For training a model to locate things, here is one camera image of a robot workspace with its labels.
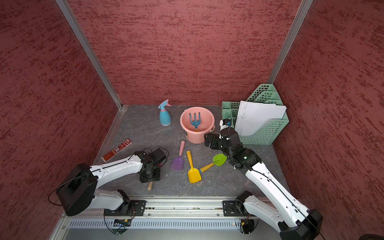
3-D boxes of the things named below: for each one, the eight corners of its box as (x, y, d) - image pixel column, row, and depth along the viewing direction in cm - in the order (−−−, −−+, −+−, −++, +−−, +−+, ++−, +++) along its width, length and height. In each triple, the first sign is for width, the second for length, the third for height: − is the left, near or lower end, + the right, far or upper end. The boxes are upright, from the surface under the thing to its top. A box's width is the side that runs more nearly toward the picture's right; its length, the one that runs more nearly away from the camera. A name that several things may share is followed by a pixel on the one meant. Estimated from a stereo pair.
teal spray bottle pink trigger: (161, 124, 111) (155, 107, 97) (171, 116, 116) (167, 99, 102) (165, 127, 109) (160, 110, 94) (175, 119, 114) (172, 102, 100)
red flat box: (102, 158, 94) (100, 157, 92) (129, 139, 103) (128, 138, 101) (105, 162, 92) (103, 160, 90) (132, 142, 101) (131, 141, 99)
